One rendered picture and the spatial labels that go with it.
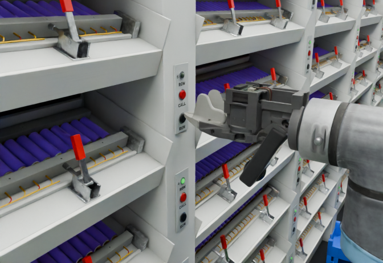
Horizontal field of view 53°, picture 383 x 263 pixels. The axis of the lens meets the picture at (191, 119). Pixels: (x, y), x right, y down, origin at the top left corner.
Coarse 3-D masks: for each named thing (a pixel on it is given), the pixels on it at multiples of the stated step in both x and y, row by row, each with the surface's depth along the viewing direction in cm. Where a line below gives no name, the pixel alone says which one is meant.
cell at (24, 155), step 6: (6, 144) 58; (12, 144) 57; (18, 144) 58; (12, 150) 57; (18, 150) 57; (24, 150) 57; (18, 156) 56; (24, 156) 56; (30, 156) 56; (24, 162) 56; (30, 162) 56; (36, 162) 56
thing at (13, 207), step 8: (136, 152) 67; (112, 160) 63; (120, 160) 64; (96, 168) 60; (104, 168) 62; (64, 184) 55; (40, 192) 53; (48, 192) 53; (24, 200) 51; (32, 200) 51; (8, 208) 49; (16, 208) 49; (0, 216) 48
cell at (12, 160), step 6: (0, 144) 57; (0, 150) 56; (6, 150) 56; (0, 156) 55; (6, 156) 55; (12, 156) 55; (6, 162) 55; (12, 162) 54; (18, 162) 54; (12, 168) 54; (18, 168) 54
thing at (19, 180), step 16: (96, 144) 63; (112, 144) 65; (48, 160) 56; (64, 160) 57; (16, 176) 51; (32, 176) 53; (48, 176) 56; (0, 192) 49; (16, 192) 52; (32, 192) 52
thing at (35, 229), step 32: (96, 96) 73; (128, 128) 69; (96, 160) 63; (128, 160) 66; (160, 160) 68; (64, 192) 55; (128, 192) 61; (0, 224) 47; (32, 224) 49; (64, 224) 51; (0, 256) 44; (32, 256) 49
